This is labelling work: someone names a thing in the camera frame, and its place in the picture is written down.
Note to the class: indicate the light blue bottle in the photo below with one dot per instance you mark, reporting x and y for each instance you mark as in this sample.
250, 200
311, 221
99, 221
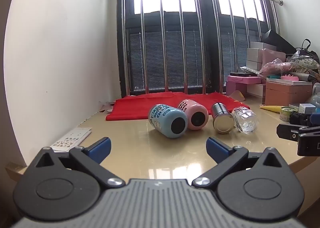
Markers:
166, 121

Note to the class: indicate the salmon storage box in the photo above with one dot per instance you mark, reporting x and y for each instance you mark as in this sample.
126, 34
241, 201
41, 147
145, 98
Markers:
285, 94

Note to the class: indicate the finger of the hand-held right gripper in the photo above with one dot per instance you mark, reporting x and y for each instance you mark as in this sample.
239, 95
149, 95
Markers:
302, 118
287, 131

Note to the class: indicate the floral handbag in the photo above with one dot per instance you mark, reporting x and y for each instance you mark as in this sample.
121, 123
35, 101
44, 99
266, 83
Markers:
303, 60

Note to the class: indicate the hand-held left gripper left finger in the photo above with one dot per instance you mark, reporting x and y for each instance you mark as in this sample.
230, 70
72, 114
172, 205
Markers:
100, 148

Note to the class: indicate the yellow banana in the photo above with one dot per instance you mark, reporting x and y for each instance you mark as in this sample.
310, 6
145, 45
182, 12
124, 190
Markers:
271, 108

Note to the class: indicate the small white box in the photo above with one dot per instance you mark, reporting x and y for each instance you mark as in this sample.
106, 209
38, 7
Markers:
307, 108

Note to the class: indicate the crumpled cardboard scrap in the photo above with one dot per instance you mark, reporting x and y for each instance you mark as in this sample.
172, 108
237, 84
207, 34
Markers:
106, 107

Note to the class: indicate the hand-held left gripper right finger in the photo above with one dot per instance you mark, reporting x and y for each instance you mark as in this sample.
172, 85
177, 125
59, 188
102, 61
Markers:
217, 148

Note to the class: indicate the black flat device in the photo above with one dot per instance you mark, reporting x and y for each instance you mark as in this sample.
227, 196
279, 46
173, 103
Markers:
243, 74

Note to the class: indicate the metal window railing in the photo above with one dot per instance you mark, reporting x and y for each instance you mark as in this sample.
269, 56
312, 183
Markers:
142, 43

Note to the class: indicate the red cloth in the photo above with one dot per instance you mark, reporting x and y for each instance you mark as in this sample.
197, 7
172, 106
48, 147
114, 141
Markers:
132, 108

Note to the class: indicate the stainless steel bottle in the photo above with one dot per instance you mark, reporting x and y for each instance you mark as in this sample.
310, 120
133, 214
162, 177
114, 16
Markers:
221, 118

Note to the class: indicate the beige paper cone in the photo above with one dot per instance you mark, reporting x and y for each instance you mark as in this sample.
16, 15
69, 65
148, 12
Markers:
237, 95

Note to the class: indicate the cardboard box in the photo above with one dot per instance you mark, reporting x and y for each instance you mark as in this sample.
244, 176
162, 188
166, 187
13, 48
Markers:
13, 171

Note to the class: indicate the pink bottle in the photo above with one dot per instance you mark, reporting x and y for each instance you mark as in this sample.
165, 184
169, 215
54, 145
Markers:
195, 115

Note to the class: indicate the small tin can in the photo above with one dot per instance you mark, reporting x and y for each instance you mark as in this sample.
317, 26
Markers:
287, 114

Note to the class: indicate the clear plastic bottle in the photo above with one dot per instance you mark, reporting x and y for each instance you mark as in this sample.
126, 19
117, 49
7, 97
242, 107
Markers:
246, 120

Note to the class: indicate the pink plastic bag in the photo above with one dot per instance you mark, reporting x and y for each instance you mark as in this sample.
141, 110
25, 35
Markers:
275, 66

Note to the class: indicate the stack of white boxes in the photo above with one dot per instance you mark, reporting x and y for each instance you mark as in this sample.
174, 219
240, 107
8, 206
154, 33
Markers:
253, 59

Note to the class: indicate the pale pink box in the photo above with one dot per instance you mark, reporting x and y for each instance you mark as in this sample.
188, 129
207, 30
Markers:
272, 56

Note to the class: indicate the white sticker sheet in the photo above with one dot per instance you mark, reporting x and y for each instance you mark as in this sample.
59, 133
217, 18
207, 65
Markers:
71, 139

